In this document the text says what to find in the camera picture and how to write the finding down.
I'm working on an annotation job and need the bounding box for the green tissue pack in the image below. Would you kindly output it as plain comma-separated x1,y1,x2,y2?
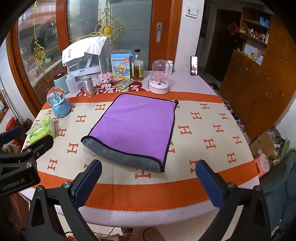
26,116,56,144

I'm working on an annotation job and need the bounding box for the white wall switch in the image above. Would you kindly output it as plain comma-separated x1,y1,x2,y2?
185,6,198,19

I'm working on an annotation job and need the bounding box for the wooden shelf cabinet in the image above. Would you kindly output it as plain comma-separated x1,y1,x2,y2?
219,7,295,140

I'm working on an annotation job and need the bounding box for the purple and grey towel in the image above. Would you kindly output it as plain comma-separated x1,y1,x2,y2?
81,94,179,173

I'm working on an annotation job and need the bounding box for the teal cylindrical container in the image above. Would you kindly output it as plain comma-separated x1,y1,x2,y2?
54,71,69,94

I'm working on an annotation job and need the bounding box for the brown liquid glass bottle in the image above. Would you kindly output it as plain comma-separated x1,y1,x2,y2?
131,49,144,80

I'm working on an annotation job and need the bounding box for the pink glass dome ornament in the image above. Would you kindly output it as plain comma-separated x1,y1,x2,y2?
148,59,170,94

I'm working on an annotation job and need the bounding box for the white squeeze bottle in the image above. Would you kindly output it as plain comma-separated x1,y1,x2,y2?
65,73,78,94

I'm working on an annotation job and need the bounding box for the silver metal can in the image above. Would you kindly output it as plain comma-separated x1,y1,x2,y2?
82,75,95,97

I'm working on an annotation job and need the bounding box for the cardboard box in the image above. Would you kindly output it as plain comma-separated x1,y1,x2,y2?
249,128,285,159

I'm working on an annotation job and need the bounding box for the orange cream H-pattern tablecloth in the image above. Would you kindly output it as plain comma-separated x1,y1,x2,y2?
19,90,260,212

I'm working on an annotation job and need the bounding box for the pink block toy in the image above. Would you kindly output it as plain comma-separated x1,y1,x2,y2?
98,72,113,85

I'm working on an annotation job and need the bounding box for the pink cylindrical container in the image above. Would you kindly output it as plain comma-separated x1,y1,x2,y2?
254,153,270,178

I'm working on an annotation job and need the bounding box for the wooden glass sliding door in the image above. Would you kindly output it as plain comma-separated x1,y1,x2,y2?
5,1,182,115

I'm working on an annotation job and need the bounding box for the white pill bottle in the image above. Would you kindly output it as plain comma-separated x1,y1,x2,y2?
168,60,174,75

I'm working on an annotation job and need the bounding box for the pill blister pack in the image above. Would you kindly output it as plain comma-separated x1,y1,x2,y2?
114,79,134,90

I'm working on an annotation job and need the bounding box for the black smartphone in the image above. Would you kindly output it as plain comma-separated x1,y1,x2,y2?
190,56,198,76

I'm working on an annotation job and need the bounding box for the blue snow globe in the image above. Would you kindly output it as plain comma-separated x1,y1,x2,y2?
47,86,71,118

